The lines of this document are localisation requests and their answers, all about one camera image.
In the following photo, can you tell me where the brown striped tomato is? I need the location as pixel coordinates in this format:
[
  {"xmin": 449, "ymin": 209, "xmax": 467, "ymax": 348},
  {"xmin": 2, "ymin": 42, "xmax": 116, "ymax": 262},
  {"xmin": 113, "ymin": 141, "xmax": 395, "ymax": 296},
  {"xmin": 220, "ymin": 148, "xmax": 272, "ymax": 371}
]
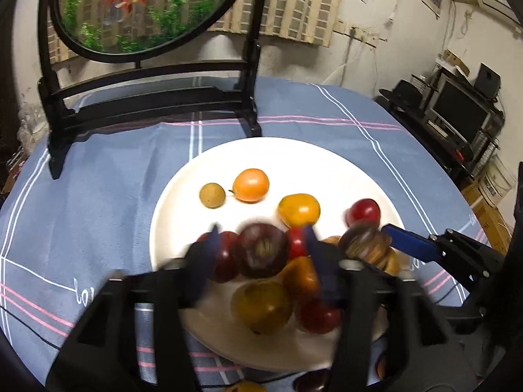
[{"xmin": 338, "ymin": 222, "xmax": 393, "ymax": 266}]

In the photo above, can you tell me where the large dark purple tomato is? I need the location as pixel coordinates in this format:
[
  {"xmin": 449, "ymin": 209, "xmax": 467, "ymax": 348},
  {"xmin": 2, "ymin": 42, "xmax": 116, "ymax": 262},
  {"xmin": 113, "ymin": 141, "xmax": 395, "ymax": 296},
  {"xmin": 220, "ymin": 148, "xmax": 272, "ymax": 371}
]
[{"xmin": 235, "ymin": 222, "xmax": 291, "ymax": 279}]

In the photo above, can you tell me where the round goldfish screen black stand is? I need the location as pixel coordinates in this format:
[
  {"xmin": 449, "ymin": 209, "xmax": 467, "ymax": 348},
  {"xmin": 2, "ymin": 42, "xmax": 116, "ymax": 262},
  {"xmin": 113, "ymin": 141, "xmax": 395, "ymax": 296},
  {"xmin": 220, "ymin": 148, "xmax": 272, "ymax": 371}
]
[{"xmin": 37, "ymin": 0, "xmax": 272, "ymax": 180}]

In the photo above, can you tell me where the blue plaid tablecloth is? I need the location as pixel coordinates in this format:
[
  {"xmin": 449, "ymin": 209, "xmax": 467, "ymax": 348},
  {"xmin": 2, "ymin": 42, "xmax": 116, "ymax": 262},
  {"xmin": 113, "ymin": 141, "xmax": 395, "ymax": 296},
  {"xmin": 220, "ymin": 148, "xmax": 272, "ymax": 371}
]
[{"xmin": 0, "ymin": 75, "xmax": 511, "ymax": 392}]

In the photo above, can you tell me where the yellow-orange tomato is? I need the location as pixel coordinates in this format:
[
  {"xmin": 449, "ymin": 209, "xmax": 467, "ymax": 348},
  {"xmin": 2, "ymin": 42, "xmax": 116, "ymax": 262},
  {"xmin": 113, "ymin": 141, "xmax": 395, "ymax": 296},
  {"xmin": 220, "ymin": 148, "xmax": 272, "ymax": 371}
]
[{"xmin": 225, "ymin": 381, "xmax": 268, "ymax": 392}]

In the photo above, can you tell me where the yellow tomato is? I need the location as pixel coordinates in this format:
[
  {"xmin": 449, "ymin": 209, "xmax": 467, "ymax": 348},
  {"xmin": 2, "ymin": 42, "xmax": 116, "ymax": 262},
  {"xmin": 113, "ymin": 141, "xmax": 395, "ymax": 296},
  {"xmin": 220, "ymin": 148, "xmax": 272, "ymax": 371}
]
[{"xmin": 278, "ymin": 193, "xmax": 321, "ymax": 228}]

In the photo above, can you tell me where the grey monitor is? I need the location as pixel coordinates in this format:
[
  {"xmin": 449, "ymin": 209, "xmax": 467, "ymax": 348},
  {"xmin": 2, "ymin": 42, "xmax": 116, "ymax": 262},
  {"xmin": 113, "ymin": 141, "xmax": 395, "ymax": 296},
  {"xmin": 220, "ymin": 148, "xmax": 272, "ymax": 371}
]
[{"xmin": 427, "ymin": 77, "xmax": 493, "ymax": 143}]

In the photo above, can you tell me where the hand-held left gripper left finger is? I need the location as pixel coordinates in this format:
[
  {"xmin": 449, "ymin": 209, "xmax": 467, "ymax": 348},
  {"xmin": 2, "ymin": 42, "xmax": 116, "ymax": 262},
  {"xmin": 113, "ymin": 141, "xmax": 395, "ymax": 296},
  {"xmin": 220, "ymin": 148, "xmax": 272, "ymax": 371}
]
[{"xmin": 46, "ymin": 222, "xmax": 223, "ymax": 392}]

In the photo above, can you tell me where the clear plastic bag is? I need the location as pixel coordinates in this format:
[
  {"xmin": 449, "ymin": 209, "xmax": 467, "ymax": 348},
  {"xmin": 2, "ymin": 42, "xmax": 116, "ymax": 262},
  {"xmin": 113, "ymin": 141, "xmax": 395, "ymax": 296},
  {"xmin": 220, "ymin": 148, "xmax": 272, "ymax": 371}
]
[{"xmin": 16, "ymin": 98, "xmax": 52, "ymax": 152}]

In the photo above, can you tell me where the black speaker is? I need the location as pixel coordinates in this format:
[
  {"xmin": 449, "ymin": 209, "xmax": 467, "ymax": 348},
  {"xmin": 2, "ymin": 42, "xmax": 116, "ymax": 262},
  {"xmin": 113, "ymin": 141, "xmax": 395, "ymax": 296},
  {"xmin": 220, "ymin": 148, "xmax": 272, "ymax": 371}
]
[{"xmin": 474, "ymin": 63, "xmax": 502, "ymax": 99}]

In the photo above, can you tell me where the small cardboard box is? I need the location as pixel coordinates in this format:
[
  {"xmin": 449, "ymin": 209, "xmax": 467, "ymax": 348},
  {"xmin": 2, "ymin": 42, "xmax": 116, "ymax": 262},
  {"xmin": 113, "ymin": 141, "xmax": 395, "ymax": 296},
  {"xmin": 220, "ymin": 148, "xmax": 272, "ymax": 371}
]
[{"xmin": 437, "ymin": 49, "xmax": 470, "ymax": 76}]

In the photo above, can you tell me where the white round plate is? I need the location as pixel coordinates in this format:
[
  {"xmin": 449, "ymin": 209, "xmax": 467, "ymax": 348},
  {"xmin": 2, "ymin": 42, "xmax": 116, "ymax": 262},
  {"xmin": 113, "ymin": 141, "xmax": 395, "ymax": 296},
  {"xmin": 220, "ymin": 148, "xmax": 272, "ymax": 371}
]
[{"xmin": 149, "ymin": 137, "xmax": 409, "ymax": 374}]

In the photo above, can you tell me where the large yellow-green tomato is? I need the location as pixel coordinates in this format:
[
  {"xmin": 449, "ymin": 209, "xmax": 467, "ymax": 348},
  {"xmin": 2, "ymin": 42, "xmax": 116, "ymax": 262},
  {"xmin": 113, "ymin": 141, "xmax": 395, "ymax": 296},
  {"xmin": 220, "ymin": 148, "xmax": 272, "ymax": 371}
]
[{"xmin": 230, "ymin": 280, "xmax": 294, "ymax": 335}]

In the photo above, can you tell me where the black media stand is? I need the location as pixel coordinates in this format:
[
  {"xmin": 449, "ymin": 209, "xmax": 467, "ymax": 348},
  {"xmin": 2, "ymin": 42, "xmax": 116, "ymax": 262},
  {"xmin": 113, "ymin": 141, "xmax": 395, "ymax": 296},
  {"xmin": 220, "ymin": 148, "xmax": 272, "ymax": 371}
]
[{"xmin": 376, "ymin": 75, "xmax": 505, "ymax": 180}]

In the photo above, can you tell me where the beige checked curtain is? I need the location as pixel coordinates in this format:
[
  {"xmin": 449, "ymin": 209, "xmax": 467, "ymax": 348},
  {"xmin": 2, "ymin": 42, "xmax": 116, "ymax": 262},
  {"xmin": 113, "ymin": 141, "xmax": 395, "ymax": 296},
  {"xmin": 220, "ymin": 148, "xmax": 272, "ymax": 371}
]
[{"xmin": 47, "ymin": 0, "xmax": 348, "ymax": 64}]

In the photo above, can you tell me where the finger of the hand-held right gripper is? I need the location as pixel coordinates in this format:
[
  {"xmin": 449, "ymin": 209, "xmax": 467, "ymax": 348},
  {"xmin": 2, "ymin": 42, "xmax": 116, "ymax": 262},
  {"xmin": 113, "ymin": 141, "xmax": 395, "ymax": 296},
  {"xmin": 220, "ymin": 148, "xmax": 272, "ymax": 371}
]
[{"xmin": 382, "ymin": 224, "xmax": 505, "ymax": 291}]

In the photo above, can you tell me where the tan longan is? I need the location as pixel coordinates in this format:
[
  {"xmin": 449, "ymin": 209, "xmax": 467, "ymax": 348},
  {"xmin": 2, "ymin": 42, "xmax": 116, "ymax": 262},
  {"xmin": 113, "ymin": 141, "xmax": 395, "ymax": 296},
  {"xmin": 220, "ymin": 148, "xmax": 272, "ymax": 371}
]
[{"xmin": 380, "ymin": 249, "xmax": 402, "ymax": 276}]

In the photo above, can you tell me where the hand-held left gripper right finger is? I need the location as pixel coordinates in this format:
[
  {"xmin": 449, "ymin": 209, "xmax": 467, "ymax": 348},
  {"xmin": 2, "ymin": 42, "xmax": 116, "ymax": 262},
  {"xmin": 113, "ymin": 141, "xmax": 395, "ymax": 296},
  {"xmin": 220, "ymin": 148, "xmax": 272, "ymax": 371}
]
[{"xmin": 302, "ymin": 224, "xmax": 479, "ymax": 392}]

